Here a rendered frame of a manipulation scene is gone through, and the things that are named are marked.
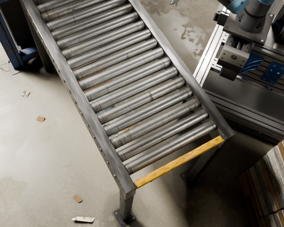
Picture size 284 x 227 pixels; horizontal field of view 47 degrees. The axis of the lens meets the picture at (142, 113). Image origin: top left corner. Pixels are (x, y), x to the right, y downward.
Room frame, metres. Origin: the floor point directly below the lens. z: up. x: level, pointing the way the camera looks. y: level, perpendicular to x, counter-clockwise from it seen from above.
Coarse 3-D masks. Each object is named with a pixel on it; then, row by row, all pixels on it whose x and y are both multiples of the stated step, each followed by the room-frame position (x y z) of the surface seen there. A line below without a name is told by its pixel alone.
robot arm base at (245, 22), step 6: (240, 12) 1.26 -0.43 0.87; (246, 12) 1.22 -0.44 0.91; (240, 18) 1.23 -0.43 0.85; (246, 18) 1.21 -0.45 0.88; (252, 18) 1.20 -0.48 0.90; (258, 18) 1.20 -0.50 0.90; (264, 18) 1.22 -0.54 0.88; (240, 24) 1.21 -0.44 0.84; (246, 24) 1.19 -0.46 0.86; (252, 24) 1.19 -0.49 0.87; (258, 24) 1.21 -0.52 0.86; (264, 24) 1.23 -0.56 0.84; (246, 30) 1.18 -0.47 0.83; (252, 30) 1.18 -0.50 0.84; (258, 30) 1.19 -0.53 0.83
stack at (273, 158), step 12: (264, 156) 0.66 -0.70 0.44; (276, 156) 0.63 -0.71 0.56; (252, 168) 0.66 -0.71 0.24; (276, 168) 0.58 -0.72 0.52; (240, 180) 0.64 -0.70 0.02; (252, 180) 0.60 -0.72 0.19; (264, 180) 0.56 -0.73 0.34; (276, 180) 0.53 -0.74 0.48; (252, 192) 0.55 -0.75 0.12; (264, 192) 0.51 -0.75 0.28; (276, 192) 0.48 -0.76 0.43; (264, 204) 0.45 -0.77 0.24; (252, 216) 0.42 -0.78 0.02; (276, 216) 0.37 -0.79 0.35
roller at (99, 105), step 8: (160, 72) 0.88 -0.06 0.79; (168, 72) 0.88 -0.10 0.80; (176, 72) 0.89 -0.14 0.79; (144, 80) 0.82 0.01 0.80; (152, 80) 0.82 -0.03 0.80; (160, 80) 0.84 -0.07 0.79; (128, 88) 0.76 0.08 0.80; (136, 88) 0.77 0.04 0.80; (144, 88) 0.78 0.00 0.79; (112, 96) 0.71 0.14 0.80; (120, 96) 0.72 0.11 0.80; (128, 96) 0.73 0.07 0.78; (96, 104) 0.66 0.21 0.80; (104, 104) 0.66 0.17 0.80; (112, 104) 0.68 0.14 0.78; (96, 112) 0.63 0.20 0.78
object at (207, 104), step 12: (132, 0) 1.30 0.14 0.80; (144, 12) 1.23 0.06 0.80; (156, 36) 1.08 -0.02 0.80; (156, 48) 1.05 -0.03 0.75; (168, 48) 1.02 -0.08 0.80; (180, 60) 0.96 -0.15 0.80; (180, 72) 0.89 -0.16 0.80; (192, 84) 0.83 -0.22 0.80; (192, 96) 0.79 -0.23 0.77; (204, 96) 0.78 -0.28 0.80; (204, 108) 0.72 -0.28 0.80; (216, 108) 0.72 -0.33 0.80; (204, 120) 0.69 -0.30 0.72; (216, 120) 0.66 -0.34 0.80; (216, 132) 0.62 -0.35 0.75; (228, 132) 0.61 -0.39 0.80
